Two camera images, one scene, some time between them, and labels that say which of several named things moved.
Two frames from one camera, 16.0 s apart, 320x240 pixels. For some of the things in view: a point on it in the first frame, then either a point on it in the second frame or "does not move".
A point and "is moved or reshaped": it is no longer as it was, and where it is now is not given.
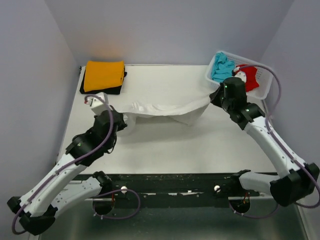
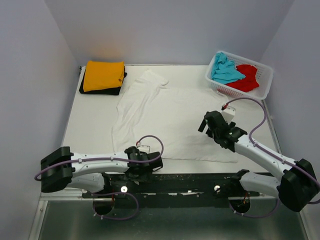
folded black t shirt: x=114 y=90 does not move
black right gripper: x=214 y=97 → x=202 y=126
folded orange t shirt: x=103 y=74 does not move
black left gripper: x=122 y=124 → x=145 y=177
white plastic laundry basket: x=264 y=75 does not move
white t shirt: x=187 y=108 is moved or reshaped
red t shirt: x=251 y=82 does not move
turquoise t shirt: x=222 y=68 does not move
